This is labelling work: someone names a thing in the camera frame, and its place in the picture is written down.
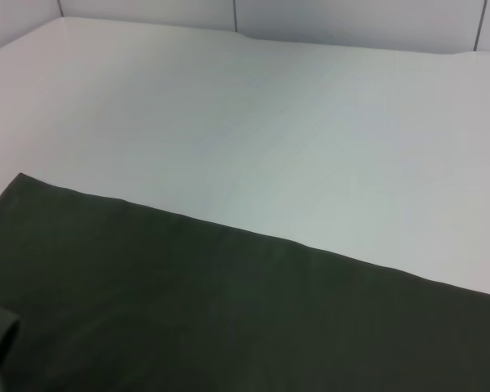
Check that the dark green FREE print t-shirt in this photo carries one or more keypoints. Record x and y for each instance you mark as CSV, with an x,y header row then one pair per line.
x,y
228,318

